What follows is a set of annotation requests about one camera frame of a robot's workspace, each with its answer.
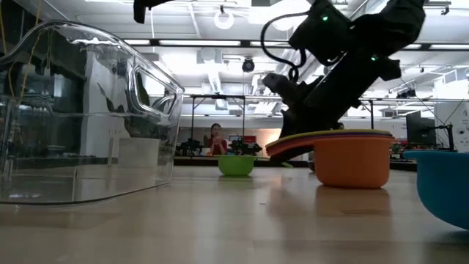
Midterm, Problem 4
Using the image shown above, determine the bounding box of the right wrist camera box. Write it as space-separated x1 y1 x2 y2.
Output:
288 0 353 67

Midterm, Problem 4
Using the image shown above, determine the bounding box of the orange measuring cup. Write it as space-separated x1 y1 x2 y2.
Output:
265 136 397 190

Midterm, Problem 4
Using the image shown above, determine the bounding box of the person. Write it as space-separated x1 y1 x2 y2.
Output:
207 122 229 156

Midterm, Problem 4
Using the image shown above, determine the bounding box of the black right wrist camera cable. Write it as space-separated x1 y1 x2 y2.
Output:
260 10 311 84

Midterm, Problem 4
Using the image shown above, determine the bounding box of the green measuring cup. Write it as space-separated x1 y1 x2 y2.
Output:
217 154 294 177

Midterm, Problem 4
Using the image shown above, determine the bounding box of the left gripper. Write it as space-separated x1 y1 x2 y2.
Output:
133 0 173 25

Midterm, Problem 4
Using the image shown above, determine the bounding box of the black monitor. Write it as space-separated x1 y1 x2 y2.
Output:
405 111 437 147

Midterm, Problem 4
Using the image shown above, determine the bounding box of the black background robot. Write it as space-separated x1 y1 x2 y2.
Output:
227 136 263 157

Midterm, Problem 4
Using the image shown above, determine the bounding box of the clear plastic basket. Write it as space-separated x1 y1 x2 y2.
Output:
0 20 185 206

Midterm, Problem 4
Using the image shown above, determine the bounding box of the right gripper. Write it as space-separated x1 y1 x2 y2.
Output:
262 43 402 164

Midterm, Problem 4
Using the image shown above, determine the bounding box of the teal measuring cup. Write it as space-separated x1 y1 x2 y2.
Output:
402 150 469 231

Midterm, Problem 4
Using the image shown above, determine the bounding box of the white ring ceiling fixture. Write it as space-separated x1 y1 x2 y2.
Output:
213 9 235 31

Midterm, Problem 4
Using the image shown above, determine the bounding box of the black background rig frame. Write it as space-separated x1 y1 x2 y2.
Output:
361 97 375 155
189 94 247 147

